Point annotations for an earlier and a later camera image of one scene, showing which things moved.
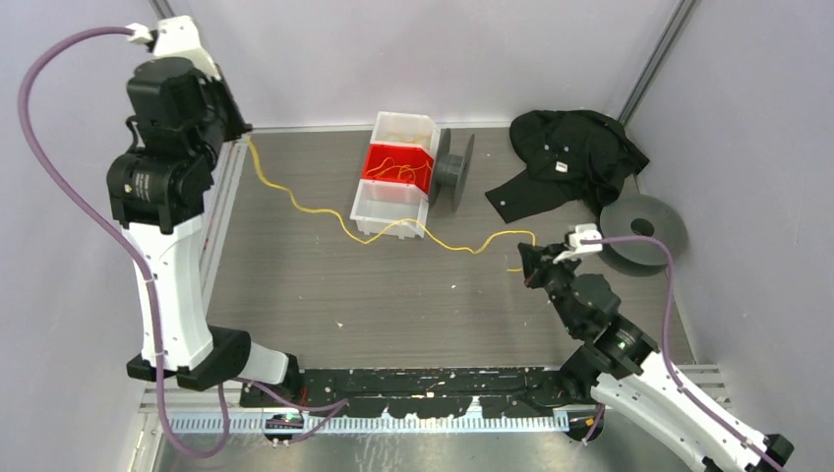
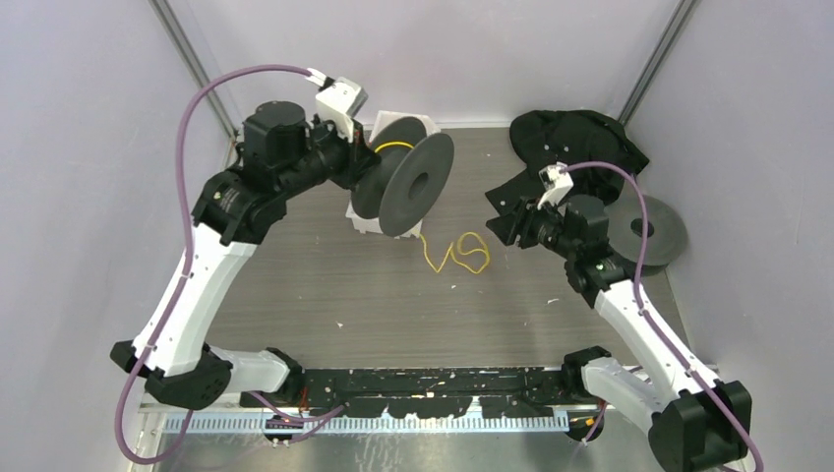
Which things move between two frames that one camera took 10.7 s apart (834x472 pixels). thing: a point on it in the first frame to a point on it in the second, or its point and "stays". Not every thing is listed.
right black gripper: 536,261 to 520,221
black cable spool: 450,168 to 413,171
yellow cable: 393,224 to 437,270
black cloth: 569,154 stays
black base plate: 419,392 stays
